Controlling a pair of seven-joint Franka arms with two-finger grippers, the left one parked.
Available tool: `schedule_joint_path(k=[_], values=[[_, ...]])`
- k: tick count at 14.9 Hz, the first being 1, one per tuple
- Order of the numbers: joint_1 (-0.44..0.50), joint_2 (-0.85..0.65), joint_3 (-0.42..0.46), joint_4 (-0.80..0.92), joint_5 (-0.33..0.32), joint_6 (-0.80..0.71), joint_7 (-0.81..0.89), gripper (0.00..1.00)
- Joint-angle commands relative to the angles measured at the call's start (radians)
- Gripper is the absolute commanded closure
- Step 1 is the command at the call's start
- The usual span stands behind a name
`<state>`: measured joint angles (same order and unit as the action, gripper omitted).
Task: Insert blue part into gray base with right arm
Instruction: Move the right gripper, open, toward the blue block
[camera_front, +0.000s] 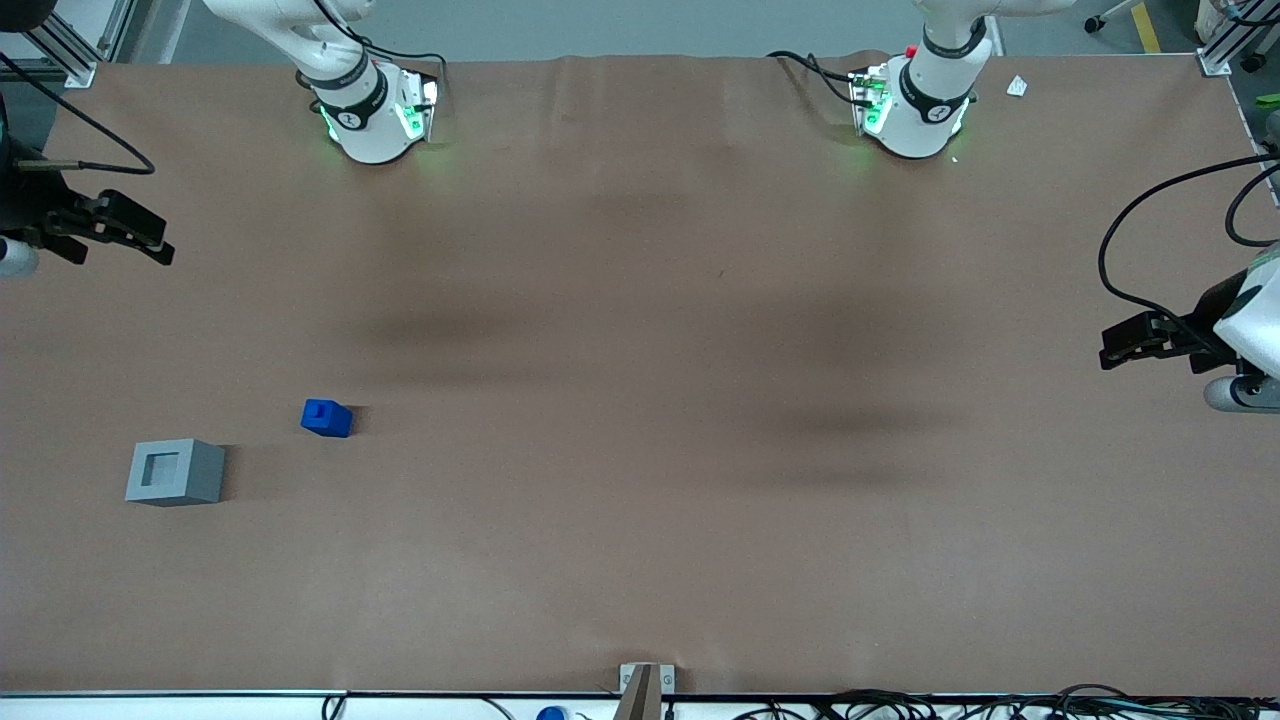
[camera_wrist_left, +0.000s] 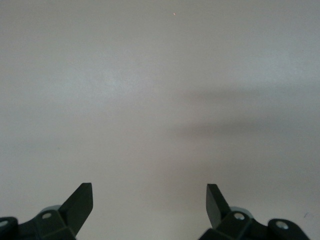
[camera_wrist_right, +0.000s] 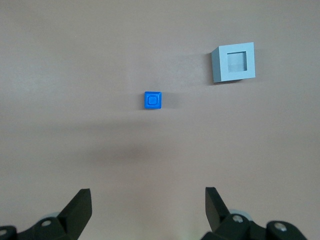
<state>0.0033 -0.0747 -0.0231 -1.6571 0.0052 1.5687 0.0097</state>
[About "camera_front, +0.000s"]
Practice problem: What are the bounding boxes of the black left arm base cable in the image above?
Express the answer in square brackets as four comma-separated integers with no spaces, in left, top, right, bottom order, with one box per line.
[766,50,867,107]

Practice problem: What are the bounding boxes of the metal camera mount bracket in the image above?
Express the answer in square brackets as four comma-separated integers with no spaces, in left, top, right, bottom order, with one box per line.
[612,662,677,720]

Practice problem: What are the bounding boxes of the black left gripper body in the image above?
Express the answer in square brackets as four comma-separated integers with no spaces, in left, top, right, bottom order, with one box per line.
[1188,268,1253,376]

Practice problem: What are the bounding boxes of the black cable bundle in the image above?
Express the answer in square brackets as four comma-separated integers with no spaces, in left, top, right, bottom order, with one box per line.
[735,684,1280,720]

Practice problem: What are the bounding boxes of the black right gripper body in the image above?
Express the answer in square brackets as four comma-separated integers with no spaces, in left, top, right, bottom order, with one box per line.
[0,130,63,246]

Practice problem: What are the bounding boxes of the aluminium frame post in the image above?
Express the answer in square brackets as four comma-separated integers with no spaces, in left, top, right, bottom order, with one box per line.
[22,0,97,89]
[1195,0,1280,77]

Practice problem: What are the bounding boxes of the short black looped cable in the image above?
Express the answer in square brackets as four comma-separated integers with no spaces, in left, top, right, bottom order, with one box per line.
[1224,162,1280,248]

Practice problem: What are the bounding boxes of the black arm base cable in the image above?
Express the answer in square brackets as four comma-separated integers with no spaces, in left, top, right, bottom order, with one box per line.
[766,50,867,107]
[310,0,448,113]

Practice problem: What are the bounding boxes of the black right arm base cable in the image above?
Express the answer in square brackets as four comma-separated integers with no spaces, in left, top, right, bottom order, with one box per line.
[310,0,448,113]

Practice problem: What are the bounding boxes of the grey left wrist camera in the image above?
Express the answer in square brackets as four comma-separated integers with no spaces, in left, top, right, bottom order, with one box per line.
[1204,374,1280,414]

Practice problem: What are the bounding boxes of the long black looped cable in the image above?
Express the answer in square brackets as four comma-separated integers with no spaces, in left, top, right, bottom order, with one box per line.
[1098,152,1280,346]

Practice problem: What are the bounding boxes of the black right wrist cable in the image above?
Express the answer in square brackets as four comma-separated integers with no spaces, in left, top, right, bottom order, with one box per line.
[0,52,157,177]

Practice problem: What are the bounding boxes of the blue plastic part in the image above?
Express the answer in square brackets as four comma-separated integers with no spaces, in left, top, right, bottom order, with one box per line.
[300,398,354,439]

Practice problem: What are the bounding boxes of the metal base connector bracket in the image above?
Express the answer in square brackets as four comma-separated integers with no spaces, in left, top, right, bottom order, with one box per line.
[849,66,891,138]
[396,68,442,144]

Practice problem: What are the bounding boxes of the gray square base block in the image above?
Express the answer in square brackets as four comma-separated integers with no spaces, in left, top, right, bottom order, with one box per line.
[124,438,227,508]

